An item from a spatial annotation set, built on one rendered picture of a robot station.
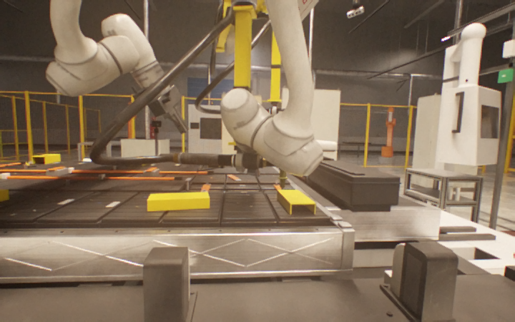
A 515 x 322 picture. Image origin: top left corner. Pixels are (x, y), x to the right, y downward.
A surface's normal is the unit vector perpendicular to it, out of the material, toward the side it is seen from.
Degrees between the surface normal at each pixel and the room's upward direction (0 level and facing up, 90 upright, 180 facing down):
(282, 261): 90
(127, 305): 0
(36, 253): 90
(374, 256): 90
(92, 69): 120
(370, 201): 90
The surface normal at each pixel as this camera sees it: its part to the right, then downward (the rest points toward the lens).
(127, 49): 0.59, 0.18
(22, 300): 0.03, -0.99
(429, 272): 0.10, 0.11
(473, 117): -0.86, 0.04
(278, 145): -0.54, 0.32
